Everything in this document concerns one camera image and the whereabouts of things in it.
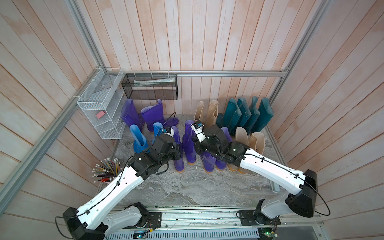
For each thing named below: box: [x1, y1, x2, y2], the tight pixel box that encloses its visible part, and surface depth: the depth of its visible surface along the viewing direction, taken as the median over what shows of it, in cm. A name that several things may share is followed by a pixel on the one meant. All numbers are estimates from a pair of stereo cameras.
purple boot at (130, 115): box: [120, 98, 145, 132], surface depth 92 cm
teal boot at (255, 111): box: [243, 96, 261, 135], surface depth 90 cm
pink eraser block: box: [95, 110, 107, 119], surface depth 84 cm
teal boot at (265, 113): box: [251, 97, 274, 134], surface depth 92 cm
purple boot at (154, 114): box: [140, 99, 179, 132], surface depth 92 cm
